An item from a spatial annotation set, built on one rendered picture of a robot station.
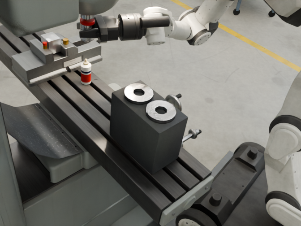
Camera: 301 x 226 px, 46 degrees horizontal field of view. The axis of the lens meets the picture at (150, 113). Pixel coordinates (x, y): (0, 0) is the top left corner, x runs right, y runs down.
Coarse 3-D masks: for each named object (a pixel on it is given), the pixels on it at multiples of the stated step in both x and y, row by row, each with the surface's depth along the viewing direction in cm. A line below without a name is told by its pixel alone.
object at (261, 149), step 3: (240, 144) 183; (243, 144) 179; (246, 144) 177; (249, 144) 176; (252, 144) 175; (255, 144) 175; (258, 144) 175; (237, 147) 183; (252, 147) 174; (255, 147) 174; (258, 147) 174; (261, 147) 174; (258, 150) 172; (261, 150) 173; (264, 150) 173; (234, 153) 183
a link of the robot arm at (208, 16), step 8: (208, 0) 130; (216, 0) 128; (224, 0) 127; (200, 8) 135; (208, 8) 131; (216, 8) 130; (224, 8) 130; (184, 16) 138; (200, 16) 135; (208, 16) 133; (216, 16) 133; (208, 24) 135; (216, 24) 137; (208, 32) 136; (200, 40) 138
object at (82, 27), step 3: (81, 24) 111; (81, 27) 112; (84, 27) 111; (87, 27) 111; (90, 27) 112; (93, 27) 113; (81, 39) 115; (84, 39) 114; (87, 39) 114; (90, 39) 115; (93, 39) 116
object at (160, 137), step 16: (112, 96) 109; (128, 96) 106; (144, 96) 106; (160, 96) 109; (112, 112) 113; (128, 112) 105; (144, 112) 103; (160, 112) 104; (176, 112) 105; (112, 128) 117; (128, 128) 109; (144, 128) 102; (160, 128) 99; (176, 128) 103; (128, 144) 113; (144, 144) 105; (160, 144) 101; (176, 144) 109; (144, 160) 109; (160, 160) 108
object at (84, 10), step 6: (84, 0) 95; (90, 0) 96; (96, 0) 98; (102, 0) 100; (108, 0) 102; (114, 0) 104; (84, 6) 98; (90, 6) 99; (96, 6) 101; (102, 6) 102; (108, 6) 105; (84, 12) 103; (90, 12) 103; (96, 12) 104; (102, 12) 106
